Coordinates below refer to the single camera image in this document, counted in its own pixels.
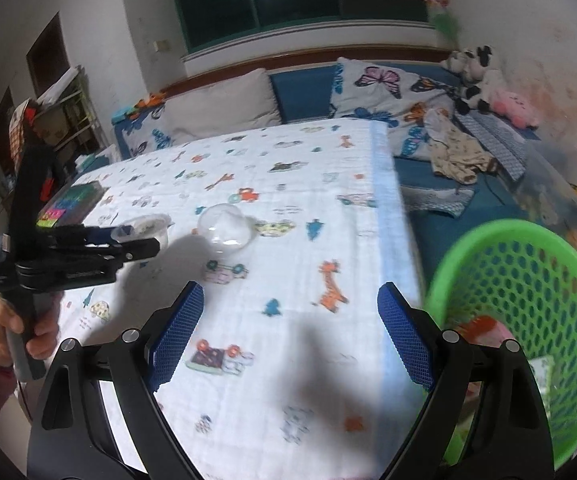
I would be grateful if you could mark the black and white cow plush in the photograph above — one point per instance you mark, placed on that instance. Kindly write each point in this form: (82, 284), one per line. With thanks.
(483, 60)

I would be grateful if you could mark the green plastic mesh basket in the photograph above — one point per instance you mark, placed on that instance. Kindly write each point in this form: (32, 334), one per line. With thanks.
(493, 232)

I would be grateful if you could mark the dark window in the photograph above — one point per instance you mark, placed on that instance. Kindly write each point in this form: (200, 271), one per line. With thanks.
(308, 0)

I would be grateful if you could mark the dark wooden door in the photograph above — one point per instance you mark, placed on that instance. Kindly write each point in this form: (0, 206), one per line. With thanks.
(46, 55)

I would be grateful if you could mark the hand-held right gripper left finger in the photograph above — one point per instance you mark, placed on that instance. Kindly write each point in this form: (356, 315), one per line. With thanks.
(178, 330)

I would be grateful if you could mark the white pillow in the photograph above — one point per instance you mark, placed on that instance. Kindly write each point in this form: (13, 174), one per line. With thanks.
(223, 105)

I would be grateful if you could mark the clear plastic cup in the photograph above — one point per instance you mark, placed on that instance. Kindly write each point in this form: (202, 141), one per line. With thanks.
(148, 222)

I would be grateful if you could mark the grey patterned cloth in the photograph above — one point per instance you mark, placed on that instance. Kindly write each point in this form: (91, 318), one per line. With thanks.
(438, 201)

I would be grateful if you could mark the pink plush toy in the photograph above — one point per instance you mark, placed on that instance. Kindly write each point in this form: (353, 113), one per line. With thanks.
(515, 107)

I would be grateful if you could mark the teal toy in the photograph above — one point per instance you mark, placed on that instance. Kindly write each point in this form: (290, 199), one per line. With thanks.
(123, 114)

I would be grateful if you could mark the orange toy car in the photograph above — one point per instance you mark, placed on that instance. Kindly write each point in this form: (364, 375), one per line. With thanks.
(149, 101)

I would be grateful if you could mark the clear plastic dome lid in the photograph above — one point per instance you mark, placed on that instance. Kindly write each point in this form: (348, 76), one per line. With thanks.
(226, 227)

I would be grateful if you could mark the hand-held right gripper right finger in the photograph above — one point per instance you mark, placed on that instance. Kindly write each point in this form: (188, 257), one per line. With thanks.
(408, 340)

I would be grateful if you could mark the red checked bag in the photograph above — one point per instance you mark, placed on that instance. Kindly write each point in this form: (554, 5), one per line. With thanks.
(17, 130)

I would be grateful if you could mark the teal box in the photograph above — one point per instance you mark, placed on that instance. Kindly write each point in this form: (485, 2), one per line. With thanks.
(91, 162)

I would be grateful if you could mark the butterfly print pillow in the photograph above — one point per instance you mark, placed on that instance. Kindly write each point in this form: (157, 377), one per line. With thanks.
(368, 90)

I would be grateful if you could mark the printed blanket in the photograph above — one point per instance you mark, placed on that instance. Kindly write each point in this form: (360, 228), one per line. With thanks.
(293, 200)

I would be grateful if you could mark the blue and white striped cloth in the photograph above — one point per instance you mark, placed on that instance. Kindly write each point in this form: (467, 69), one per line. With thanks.
(503, 140)

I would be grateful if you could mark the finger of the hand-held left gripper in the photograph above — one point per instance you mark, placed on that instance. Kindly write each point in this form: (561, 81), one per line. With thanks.
(138, 251)
(103, 233)

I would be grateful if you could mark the wall switch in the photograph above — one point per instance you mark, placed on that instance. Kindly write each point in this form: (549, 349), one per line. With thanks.
(161, 45)

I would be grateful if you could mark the clear plastic storage bin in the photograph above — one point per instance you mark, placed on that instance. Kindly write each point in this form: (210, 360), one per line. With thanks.
(543, 195)

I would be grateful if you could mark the beige patterned clothing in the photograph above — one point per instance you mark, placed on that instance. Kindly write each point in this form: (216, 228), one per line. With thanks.
(456, 150)

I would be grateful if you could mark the blue bed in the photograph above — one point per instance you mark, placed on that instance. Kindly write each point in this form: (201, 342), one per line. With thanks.
(303, 95)

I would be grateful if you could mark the metal shelf rack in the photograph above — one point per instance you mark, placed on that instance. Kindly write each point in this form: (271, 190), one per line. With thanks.
(76, 110)

